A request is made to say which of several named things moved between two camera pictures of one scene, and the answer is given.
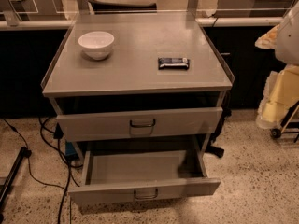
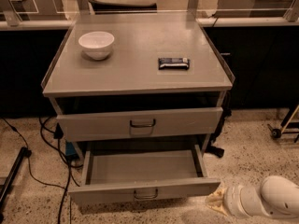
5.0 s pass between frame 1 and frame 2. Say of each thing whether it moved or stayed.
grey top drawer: stayed
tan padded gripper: moved
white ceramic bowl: stayed
